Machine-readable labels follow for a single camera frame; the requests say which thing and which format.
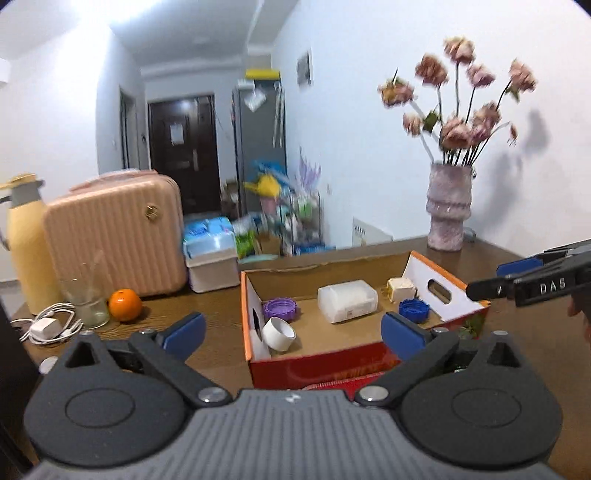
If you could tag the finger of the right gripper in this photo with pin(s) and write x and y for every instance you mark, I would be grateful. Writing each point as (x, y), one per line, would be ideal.
(519, 266)

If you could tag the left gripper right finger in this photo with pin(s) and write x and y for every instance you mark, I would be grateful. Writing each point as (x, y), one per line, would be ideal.
(422, 354)

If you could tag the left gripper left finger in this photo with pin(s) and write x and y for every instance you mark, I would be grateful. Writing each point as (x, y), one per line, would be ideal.
(163, 354)

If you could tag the blue plastic lid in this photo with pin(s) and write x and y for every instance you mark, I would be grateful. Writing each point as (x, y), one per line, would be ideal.
(415, 310)

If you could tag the beige plug adapter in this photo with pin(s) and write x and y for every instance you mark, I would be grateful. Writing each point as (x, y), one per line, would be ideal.
(399, 289)

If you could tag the white tape roll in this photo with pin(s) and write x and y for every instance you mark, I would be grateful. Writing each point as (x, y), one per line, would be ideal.
(278, 334)

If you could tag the purple plastic lid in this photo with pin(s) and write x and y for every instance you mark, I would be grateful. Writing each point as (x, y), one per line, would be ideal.
(282, 307)

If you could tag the person's right hand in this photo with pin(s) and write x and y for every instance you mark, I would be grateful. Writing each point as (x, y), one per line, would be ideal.
(574, 310)

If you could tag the orange fruit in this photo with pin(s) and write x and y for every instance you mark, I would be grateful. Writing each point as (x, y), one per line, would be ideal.
(125, 305)

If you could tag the red white lint brush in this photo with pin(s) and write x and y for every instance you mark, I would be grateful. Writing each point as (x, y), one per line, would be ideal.
(348, 385)

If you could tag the pink textured vase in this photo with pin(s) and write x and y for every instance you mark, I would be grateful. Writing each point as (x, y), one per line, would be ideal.
(449, 200)

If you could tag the white rectangular box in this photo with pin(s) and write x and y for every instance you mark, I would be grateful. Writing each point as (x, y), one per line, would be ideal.
(347, 301)

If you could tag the white storage bin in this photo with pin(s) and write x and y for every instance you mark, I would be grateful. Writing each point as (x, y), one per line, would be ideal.
(213, 271)

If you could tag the clear glass cup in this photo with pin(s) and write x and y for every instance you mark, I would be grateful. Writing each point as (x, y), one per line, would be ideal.
(88, 289)

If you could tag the red cardboard box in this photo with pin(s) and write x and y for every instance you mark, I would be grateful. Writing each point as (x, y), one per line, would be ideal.
(323, 352)

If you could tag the blue tissue pack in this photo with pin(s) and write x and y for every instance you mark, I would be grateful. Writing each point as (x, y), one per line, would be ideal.
(203, 237)

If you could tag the pink ribbed suitcase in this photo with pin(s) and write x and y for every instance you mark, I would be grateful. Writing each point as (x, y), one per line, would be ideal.
(126, 225)

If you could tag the dried pink rose bouquet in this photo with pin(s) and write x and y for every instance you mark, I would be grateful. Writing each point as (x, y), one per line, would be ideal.
(456, 130)

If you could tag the yellow thermos jug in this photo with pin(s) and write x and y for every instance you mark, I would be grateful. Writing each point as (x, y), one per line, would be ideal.
(25, 241)

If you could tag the yellow watering can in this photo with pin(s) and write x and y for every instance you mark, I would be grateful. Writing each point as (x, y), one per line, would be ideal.
(265, 186)

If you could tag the dark entrance door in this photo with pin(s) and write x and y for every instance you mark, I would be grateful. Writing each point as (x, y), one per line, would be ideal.
(183, 146)

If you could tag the grey refrigerator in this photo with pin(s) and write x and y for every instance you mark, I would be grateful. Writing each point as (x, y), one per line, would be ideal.
(258, 127)

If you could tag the yellow box on refrigerator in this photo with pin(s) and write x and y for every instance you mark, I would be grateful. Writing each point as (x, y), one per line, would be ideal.
(262, 74)

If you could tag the white charger with cable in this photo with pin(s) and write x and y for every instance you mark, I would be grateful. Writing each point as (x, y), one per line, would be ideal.
(53, 325)

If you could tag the small wire shelf rack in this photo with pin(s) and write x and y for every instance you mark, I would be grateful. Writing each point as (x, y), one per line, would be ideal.
(288, 225)

